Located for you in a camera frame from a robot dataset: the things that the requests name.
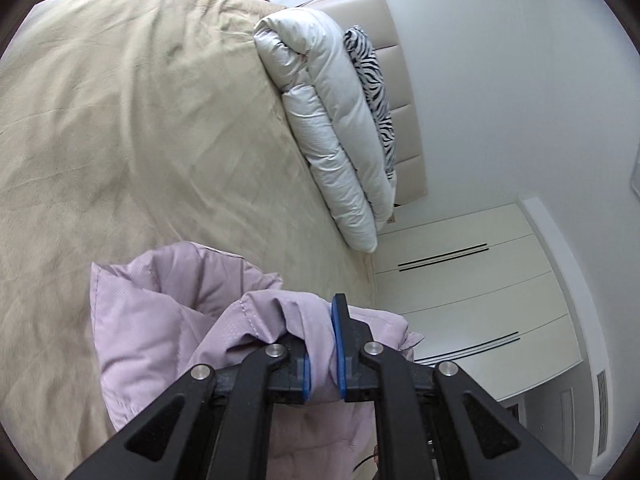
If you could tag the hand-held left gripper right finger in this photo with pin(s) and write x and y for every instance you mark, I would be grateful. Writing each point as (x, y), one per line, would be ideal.
(342, 350)

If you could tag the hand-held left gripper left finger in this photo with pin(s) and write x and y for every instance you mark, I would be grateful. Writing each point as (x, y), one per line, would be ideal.
(250, 410)

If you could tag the mauve quilted hooded jacket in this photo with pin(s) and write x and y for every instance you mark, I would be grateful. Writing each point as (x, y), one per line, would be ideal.
(165, 320)

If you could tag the white wardrobe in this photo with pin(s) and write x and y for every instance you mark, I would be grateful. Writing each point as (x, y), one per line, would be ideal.
(475, 290)

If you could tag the white folded duvet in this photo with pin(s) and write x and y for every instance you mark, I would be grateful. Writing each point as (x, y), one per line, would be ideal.
(325, 125)

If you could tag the white air vent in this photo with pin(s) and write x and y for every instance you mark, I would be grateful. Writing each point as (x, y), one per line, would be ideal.
(601, 412)

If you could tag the cream padded headboard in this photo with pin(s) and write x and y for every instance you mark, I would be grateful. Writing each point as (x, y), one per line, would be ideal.
(395, 85)

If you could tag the zebra print pillow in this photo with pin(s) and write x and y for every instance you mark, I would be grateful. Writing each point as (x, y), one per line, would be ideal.
(372, 80)

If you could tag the bed with beige sheet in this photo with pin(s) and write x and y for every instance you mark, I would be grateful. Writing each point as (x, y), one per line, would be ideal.
(125, 135)

